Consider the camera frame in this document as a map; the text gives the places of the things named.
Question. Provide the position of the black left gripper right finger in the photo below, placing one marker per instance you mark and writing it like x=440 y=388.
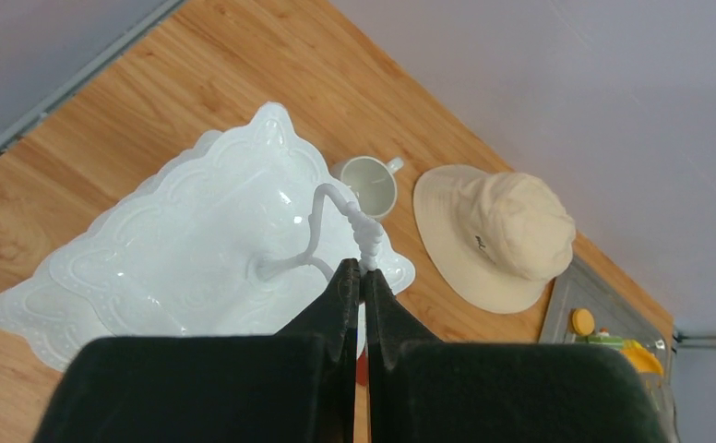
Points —
x=423 y=389

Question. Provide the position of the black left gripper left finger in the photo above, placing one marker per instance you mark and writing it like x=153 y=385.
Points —
x=296 y=385

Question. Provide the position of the white tiered dessert stand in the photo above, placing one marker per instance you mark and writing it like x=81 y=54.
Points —
x=225 y=239

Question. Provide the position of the dark red round coaster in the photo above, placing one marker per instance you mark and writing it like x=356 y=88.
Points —
x=361 y=375

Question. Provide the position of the beige bucket hat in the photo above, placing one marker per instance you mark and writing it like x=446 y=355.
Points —
x=497 y=239

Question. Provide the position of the small orange round biscuit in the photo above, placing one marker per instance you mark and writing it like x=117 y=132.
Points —
x=582 y=322

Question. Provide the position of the metal serving tray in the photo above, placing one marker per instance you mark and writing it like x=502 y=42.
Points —
x=582 y=287

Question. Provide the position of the green macaron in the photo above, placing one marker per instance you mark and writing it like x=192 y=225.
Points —
x=602 y=338

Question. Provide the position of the white ceramic mug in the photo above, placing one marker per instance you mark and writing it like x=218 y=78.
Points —
x=372 y=181

